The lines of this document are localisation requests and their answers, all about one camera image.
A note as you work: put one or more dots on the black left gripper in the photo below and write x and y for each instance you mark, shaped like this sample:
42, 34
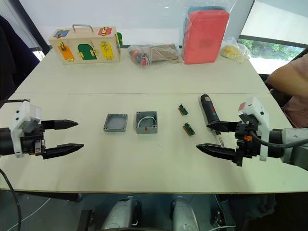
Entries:
32, 143

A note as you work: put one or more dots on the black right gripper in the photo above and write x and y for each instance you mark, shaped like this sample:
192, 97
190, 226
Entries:
247, 146

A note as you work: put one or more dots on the grey box lid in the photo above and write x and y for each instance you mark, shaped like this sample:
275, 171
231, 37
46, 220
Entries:
115, 124

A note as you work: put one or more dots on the grey metal box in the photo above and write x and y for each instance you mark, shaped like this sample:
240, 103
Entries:
146, 130

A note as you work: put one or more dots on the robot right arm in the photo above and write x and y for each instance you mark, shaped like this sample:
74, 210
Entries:
293, 154

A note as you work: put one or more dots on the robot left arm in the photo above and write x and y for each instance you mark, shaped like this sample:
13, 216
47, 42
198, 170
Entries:
4, 142

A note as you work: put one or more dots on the black electric screwdriver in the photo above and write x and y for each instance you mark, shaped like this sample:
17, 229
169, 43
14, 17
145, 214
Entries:
210, 110

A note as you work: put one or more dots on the wooden lock toy box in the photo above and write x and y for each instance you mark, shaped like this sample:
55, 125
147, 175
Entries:
84, 50

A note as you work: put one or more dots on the green brown terminal block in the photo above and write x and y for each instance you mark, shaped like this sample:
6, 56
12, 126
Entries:
189, 129
183, 109

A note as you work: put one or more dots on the black bar under table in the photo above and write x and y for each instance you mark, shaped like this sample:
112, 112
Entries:
48, 196

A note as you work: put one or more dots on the silver rounded robot shell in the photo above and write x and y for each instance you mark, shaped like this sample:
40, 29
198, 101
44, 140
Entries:
184, 214
118, 214

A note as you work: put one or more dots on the yellow item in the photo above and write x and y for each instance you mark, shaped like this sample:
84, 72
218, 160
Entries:
230, 51

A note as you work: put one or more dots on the small clear plastic bag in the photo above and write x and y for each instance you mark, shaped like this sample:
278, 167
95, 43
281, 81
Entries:
243, 51

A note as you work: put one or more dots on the person in pink top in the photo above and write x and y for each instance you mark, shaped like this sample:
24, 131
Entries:
288, 77

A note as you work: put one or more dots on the dark hanging coat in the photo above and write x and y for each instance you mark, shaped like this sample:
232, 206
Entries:
12, 60

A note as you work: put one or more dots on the clear bag of parts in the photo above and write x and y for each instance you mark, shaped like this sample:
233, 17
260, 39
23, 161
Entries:
154, 65

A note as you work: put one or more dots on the red foam block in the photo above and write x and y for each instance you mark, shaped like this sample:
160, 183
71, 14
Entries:
204, 38

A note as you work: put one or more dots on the brown board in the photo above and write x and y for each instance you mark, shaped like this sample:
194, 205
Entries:
163, 54

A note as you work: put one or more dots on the red black parts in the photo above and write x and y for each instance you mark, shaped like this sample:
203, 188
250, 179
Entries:
139, 57

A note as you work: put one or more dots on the large clear plastic bag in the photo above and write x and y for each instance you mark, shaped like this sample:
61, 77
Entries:
229, 7

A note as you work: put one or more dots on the blue foam block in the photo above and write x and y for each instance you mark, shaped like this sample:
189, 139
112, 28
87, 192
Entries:
192, 9

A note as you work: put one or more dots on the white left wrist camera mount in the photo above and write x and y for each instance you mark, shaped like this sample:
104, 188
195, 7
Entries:
22, 115

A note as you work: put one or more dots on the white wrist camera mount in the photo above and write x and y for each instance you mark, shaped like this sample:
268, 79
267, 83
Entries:
257, 108
22, 115

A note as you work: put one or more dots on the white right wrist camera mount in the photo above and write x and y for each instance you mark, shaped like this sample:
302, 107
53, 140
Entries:
257, 108

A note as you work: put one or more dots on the window with black frame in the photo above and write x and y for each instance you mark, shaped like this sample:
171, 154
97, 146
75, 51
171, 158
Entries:
269, 48

